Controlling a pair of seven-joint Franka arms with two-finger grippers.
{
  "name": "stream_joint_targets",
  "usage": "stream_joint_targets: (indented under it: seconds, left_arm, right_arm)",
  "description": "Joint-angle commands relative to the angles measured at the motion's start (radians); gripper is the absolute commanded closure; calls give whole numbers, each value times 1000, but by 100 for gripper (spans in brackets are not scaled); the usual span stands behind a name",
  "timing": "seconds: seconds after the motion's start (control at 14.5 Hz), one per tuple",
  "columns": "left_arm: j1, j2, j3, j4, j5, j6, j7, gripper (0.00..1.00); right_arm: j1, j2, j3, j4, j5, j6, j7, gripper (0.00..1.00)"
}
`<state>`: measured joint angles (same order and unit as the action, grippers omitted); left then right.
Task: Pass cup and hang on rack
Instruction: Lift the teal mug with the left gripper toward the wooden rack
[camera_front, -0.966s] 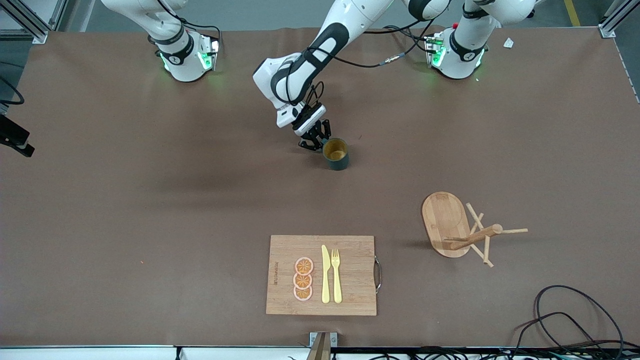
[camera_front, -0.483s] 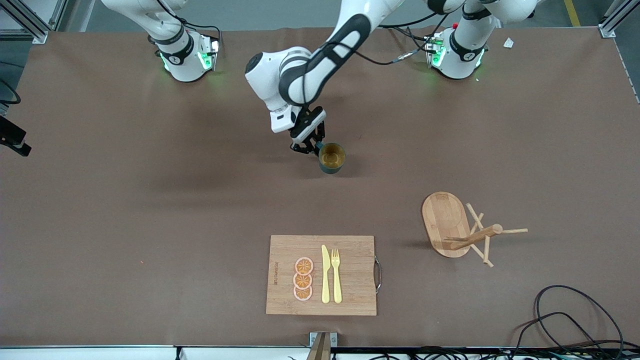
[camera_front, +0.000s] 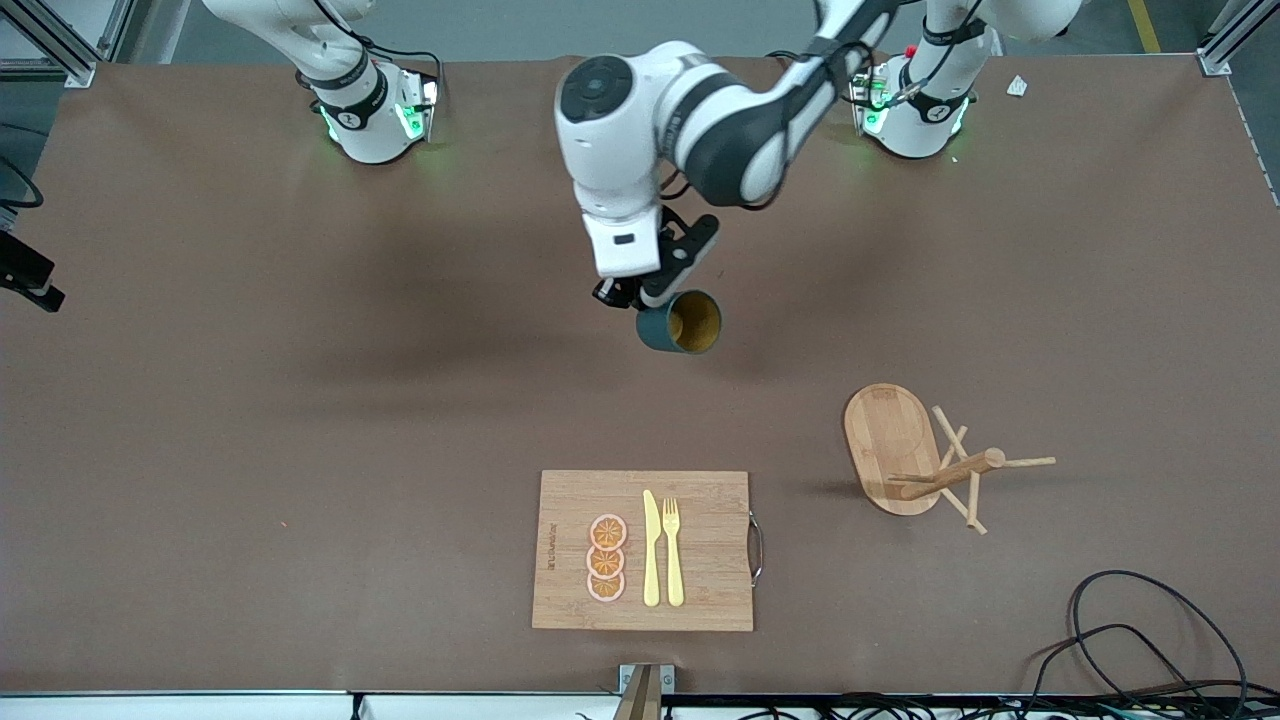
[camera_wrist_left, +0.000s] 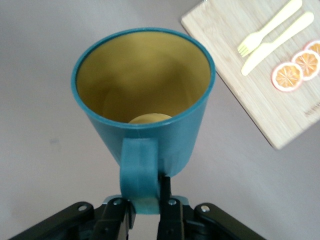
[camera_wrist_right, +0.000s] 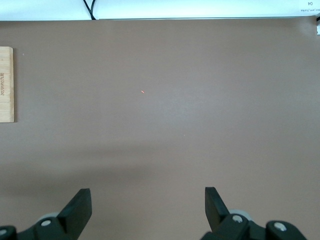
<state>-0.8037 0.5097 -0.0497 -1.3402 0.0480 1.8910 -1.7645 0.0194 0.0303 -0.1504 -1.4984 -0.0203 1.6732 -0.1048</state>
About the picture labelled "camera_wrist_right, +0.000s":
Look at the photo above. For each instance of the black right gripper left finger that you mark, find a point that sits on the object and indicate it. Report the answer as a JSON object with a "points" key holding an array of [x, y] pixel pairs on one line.
{"points": [[75, 215]]}

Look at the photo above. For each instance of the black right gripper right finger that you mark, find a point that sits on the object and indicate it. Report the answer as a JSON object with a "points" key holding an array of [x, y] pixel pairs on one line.
{"points": [[217, 215]]}

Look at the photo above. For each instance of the brown table mat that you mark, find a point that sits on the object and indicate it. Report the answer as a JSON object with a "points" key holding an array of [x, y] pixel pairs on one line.
{"points": [[175, 112]]}

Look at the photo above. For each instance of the white table edge panel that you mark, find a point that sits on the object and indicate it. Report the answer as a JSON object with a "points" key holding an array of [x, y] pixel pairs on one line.
{"points": [[200, 8]]}

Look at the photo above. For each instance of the white printed label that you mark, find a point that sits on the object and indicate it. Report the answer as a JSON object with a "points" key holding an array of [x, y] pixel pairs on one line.
{"points": [[310, 6]]}

